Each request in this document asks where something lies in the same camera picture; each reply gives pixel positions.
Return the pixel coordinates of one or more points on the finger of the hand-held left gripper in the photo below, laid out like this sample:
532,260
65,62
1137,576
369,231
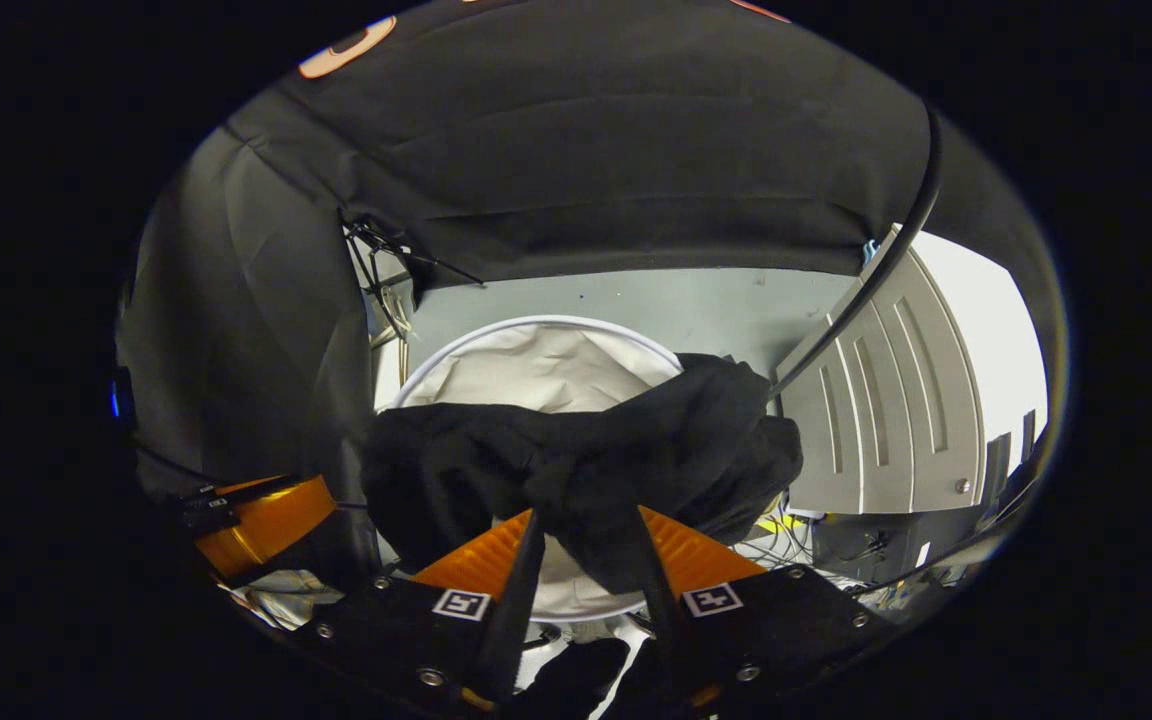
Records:
266,520

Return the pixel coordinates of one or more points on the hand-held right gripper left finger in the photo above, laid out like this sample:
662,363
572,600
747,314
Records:
516,610

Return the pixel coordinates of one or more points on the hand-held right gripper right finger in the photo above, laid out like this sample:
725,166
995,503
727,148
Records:
658,600

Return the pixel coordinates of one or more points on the black knit sweater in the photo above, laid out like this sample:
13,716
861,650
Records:
636,440

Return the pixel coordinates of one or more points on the white laundry hamper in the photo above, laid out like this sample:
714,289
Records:
536,370

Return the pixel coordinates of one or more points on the crumpled white sheet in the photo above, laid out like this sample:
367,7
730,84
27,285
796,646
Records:
276,600

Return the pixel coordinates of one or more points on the black equipment box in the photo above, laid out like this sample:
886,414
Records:
886,545

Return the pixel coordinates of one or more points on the black backdrop cloth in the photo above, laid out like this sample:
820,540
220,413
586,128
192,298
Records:
586,150

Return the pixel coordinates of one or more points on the black clothes rail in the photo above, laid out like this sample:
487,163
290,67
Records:
896,250

